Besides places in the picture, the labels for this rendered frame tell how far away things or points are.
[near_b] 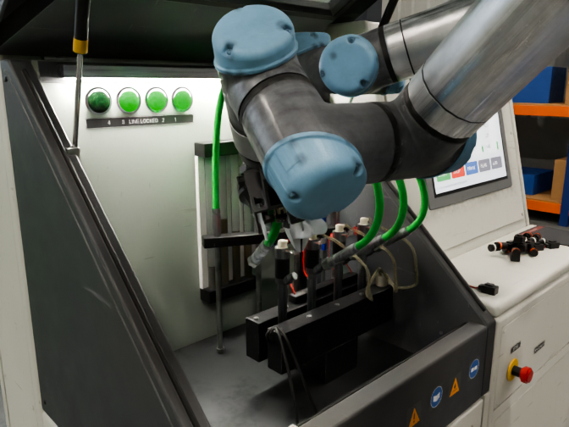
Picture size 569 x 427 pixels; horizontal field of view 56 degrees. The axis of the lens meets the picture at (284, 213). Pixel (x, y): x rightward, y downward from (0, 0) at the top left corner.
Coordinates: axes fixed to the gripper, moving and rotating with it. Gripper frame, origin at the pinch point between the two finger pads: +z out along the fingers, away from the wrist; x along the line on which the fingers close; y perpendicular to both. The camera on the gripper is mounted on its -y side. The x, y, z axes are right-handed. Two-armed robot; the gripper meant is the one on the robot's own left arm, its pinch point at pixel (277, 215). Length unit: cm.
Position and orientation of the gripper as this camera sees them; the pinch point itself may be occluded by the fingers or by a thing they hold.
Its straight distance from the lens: 77.2
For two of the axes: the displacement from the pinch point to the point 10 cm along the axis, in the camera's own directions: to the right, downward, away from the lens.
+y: 2.5, 8.2, -5.2
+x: 9.7, -2.5, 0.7
